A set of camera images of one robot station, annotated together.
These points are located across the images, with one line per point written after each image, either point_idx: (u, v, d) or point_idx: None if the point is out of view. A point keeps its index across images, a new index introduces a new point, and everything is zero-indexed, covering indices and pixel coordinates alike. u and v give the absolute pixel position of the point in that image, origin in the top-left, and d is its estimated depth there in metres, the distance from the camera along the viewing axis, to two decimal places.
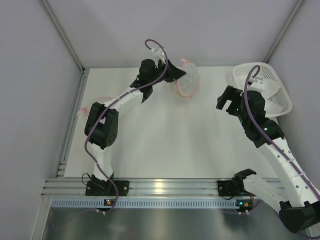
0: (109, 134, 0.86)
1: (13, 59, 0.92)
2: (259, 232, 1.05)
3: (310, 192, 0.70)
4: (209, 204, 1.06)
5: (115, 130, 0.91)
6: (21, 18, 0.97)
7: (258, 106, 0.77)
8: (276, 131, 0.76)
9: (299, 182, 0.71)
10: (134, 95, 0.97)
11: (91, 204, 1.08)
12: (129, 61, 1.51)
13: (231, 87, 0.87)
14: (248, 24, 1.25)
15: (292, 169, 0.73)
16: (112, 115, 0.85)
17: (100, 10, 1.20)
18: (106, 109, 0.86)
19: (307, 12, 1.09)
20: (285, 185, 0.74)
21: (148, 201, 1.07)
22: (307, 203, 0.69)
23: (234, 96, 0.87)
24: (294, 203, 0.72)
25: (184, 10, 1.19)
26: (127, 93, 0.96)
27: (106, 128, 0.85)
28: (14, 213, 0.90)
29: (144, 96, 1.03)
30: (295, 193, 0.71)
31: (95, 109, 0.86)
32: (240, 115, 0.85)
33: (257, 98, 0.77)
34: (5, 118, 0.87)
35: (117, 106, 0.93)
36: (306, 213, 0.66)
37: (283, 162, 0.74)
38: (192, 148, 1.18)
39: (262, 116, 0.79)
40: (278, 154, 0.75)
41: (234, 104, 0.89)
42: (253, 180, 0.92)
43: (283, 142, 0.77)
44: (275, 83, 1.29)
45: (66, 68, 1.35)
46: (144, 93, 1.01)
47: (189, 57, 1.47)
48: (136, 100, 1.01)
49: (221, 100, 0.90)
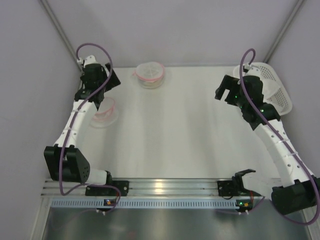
0: (80, 173, 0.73)
1: (14, 58, 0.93)
2: (259, 232, 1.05)
3: (302, 171, 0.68)
4: (207, 204, 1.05)
5: (87, 162, 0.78)
6: (21, 18, 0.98)
7: (255, 89, 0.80)
8: (273, 114, 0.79)
9: (291, 161, 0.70)
10: (84, 111, 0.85)
11: (91, 204, 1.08)
12: (129, 62, 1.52)
13: (228, 76, 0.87)
14: (247, 24, 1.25)
15: (285, 149, 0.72)
16: (72, 154, 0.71)
17: (100, 11, 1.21)
18: (63, 148, 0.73)
19: (306, 12, 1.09)
20: (279, 165, 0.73)
21: (148, 201, 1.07)
22: (298, 181, 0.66)
23: (232, 84, 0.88)
24: (285, 183, 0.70)
25: (183, 10, 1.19)
26: (76, 113, 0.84)
27: (75, 169, 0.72)
28: (14, 213, 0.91)
29: (97, 102, 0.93)
30: (286, 171, 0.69)
31: (50, 154, 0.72)
32: (238, 101, 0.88)
33: (254, 81, 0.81)
34: (6, 117, 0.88)
35: (73, 137, 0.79)
36: (295, 191, 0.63)
37: (276, 142, 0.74)
38: (191, 148, 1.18)
39: (259, 99, 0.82)
40: (273, 134, 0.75)
41: (232, 92, 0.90)
42: (250, 176, 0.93)
43: (278, 123, 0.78)
44: (275, 83, 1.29)
45: (66, 68, 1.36)
46: (94, 101, 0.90)
47: (189, 58, 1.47)
48: (91, 112, 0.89)
49: (219, 90, 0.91)
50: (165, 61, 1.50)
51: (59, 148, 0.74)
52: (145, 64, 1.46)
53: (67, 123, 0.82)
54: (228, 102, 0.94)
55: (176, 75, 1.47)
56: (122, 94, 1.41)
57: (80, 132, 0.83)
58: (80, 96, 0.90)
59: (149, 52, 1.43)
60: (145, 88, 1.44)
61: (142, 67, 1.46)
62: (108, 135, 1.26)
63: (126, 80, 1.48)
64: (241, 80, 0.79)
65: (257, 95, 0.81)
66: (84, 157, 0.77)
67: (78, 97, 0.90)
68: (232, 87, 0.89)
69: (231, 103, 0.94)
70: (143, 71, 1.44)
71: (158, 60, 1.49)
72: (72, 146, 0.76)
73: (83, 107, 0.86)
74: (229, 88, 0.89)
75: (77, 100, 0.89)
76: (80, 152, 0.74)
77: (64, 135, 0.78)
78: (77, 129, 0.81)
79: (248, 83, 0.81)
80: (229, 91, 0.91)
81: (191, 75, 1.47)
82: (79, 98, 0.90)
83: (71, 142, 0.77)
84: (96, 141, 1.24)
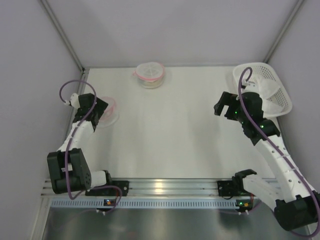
0: (83, 174, 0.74)
1: (13, 58, 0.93)
2: (259, 232, 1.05)
3: (303, 187, 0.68)
4: (209, 204, 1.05)
5: (88, 169, 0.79)
6: (21, 18, 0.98)
7: (255, 105, 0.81)
8: (273, 129, 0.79)
9: (292, 176, 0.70)
10: (84, 127, 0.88)
11: (91, 204, 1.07)
12: (129, 62, 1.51)
13: (227, 93, 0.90)
14: (247, 24, 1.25)
15: (286, 164, 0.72)
16: (76, 154, 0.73)
17: (99, 11, 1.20)
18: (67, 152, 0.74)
19: (306, 12, 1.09)
20: (280, 180, 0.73)
21: (148, 201, 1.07)
22: (299, 197, 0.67)
23: (231, 100, 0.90)
24: (287, 198, 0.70)
25: (184, 9, 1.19)
26: (76, 128, 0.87)
27: (79, 171, 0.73)
28: (14, 213, 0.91)
29: (93, 124, 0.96)
30: (287, 187, 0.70)
31: (55, 159, 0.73)
32: (239, 116, 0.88)
33: (254, 97, 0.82)
34: (5, 118, 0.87)
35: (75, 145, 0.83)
36: (297, 206, 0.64)
37: (277, 157, 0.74)
38: (191, 148, 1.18)
39: (260, 115, 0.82)
40: (273, 149, 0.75)
41: (232, 107, 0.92)
42: (252, 179, 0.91)
43: (279, 139, 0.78)
44: (275, 83, 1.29)
45: (65, 68, 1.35)
46: (91, 120, 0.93)
47: (189, 58, 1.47)
48: (89, 130, 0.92)
49: (219, 106, 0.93)
50: (165, 61, 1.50)
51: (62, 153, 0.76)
52: (145, 64, 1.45)
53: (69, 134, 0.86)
54: (228, 117, 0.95)
55: (175, 75, 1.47)
56: (122, 94, 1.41)
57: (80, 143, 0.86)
58: (79, 117, 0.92)
59: (149, 51, 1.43)
60: (145, 88, 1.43)
61: (143, 67, 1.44)
62: (108, 135, 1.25)
63: (126, 80, 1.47)
64: (240, 96, 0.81)
65: (258, 111, 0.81)
66: (86, 163, 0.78)
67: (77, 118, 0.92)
68: (230, 103, 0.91)
69: (231, 118, 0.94)
70: (143, 71, 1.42)
71: (158, 60, 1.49)
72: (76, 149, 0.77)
73: (81, 124, 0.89)
74: (228, 104, 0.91)
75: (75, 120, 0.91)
76: (82, 155, 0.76)
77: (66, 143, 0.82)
78: (78, 137, 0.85)
79: (248, 100, 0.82)
80: (229, 106, 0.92)
81: (192, 75, 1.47)
82: (75, 120, 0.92)
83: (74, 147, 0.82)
84: (97, 142, 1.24)
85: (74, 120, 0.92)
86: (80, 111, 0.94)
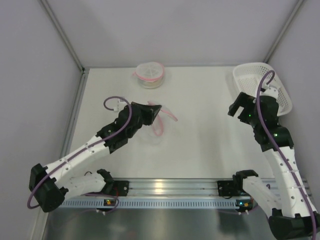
0: (44, 205, 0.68)
1: (13, 58, 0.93)
2: (258, 231, 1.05)
3: (305, 206, 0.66)
4: (209, 204, 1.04)
5: (61, 198, 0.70)
6: (21, 17, 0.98)
7: (270, 110, 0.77)
8: (286, 139, 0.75)
9: (295, 193, 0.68)
10: (93, 151, 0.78)
11: (91, 204, 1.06)
12: (129, 62, 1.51)
13: (244, 93, 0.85)
14: (247, 24, 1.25)
15: (292, 180, 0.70)
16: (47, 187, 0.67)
17: (99, 10, 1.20)
18: (46, 176, 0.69)
19: (306, 11, 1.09)
20: (282, 194, 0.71)
21: (148, 201, 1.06)
22: (298, 215, 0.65)
23: (247, 102, 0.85)
24: (285, 213, 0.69)
25: (183, 9, 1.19)
26: (84, 149, 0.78)
27: (42, 198, 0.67)
28: (14, 213, 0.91)
29: (112, 146, 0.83)
30: (288, 203, 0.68)
31: (34, 175, 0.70)
32: (252, 120, 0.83)
33: (270, 102, 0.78)
34: (6, 117, 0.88)
35: (62, 172, 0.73)
36: (294, 224, 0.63)
37: (284, 171, 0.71)
38: (192, 148, 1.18)
39: (273, 122, 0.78)
40: (282, 162, 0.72)
41: (247, 110, 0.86)
42: (253, 182, 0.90)
43: (291, 151, 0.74)
44: (276, 83, 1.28)
45: (65, 68, 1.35)
46: (113, 142, 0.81)
47: (189, 57, 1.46)
48: (102, 153, 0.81)
49: (233, 106, 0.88)
50: (165, 61, 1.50)
51: (43, 174, 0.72)
52: (145, 64, 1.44)
53: (70, 154, 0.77)
54: (241, 119, 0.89)
55: (175, 75, 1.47)
56: (122, 94, 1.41)
57: (73, 170, 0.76)
58: (104, 133, 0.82)
59: (149, 51, 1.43)
60: (145, 87, 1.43)
61: (142, 67, 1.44)
62: None
63: (126, 80, 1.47)
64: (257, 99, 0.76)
65: (273, 117, 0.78)
66: (60, 194, 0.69)
67: (100, 133, 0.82)
68: (247, 105, 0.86)
69: (244, 121, 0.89)
70: (143, 71, 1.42)
71: (158, 60, 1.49)
72: (54, 180, 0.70)
73: (94, 147, 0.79)
74: (244, 105, 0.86)
75: (97, 135, 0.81)
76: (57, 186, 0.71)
77: (58, 164, 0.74)
78: (73, 165, 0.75)
79: (263, 104, 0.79)
80: (243, 108, 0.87)
81: (191, 75, 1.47)
82: (104, 132, 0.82)
83: (56, 175, 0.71)
84: None
85: (103, 131, 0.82)
86: (118, 122, 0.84)
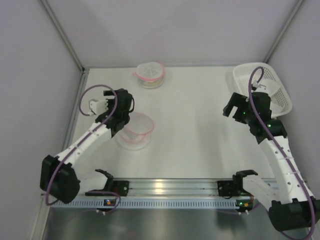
0: (66, 192, 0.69)
1: (13, 58, 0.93)
2: (258, 231, 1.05)
3: (301, 191, 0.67)
4: (209, 204, 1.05)
5: (77, 184, 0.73)
6: (21, 18, 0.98)
7: (263, 103, 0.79)
8: (280, 130, 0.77)
9: (291, 179, 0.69)
10: (99, 134, 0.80)
11: (91, 204, 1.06)
12: (129, 62, 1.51)
13: (237, 94, 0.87)
14: (247, 24, 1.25)
15: (287, 166, 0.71)
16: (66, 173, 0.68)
17: (99, 10, 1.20)
18: (60, 164, 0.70)
19: (306, 11, 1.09)
20: (278, 182, 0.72)
21: (148, 201, 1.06)
22: (296, 200, 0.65)
23: (240, 101, 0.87)
24: (283, 200, 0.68)
25: (183, 9, 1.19)
26: (89, 134, 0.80)
27: (62, 187, 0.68)
28: (14, 214, 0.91)
29: (114, 129, 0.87)
30: (285, 189, 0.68)
31: (47, 165, 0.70)
32: (247, 117, 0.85)
33: (263, 96, 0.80)
34: (6, 118, 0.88)
35: (75, 157, 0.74)
36: (291, 209, 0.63)
37: (279, 158, 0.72)
38: (192, 147, 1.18)
39: (266, 115, 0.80)
40: (276, 150, 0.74)
41: (241, 109, 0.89)
42: (252, 179, 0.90)
43: (285, 141, 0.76)
44: (275, 84, 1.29)
45: (65, 68, 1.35)
46: (113, 125, 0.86)
47: (189, 57, 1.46)
48: (105, 137, 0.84)
49: (227, 107, 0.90)
50: (165, 61, 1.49)
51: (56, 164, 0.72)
52: (145, 64, 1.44)
53: (77, 140, 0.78)
54: (236, 119, 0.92)
55: (175, 75, 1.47)
56: None
57: (83, 156, 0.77)
58: (101, 119, 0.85)
59: (149, 51, 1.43)
60: (145, 87, 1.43)
61: (142, 67, 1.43)
62: None
63: (126, 80, 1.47)
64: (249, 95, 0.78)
65: (266, 111, 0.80)
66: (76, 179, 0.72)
67: (98, 119, 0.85)
68: (240, 104, 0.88)
69: (239, 120, 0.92)
70: (143, 71, 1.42)
71: (158, 60, 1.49)
72: (70, 165, 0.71)
73: (97, 130, 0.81)
74: (237, 105, 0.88)
75: (96, 121, 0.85)
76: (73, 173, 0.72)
77: (68, 151, 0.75)
78: (84, 149, 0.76)
79: (256, 98, 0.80)
80: (237, 107, 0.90)
81: (191, 75, 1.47)
82: (100, 118, 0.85)
83: (71, 160, 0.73)
84: None
85: (99, 118, 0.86)
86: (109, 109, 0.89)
